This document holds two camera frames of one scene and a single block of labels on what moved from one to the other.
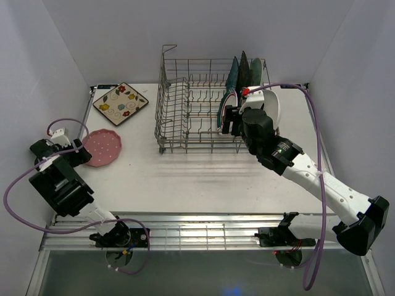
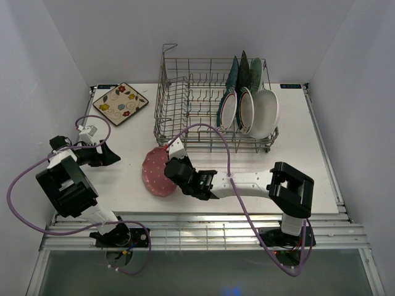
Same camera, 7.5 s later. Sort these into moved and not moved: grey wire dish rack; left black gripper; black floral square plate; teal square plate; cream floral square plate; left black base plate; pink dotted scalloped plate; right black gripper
Moved: pink dotted scalloped plate; right black gripper; left black gripper
Not moved: cream floral square plate; left black base plate; black floral square plate; grey wire dish rack; teal square plate
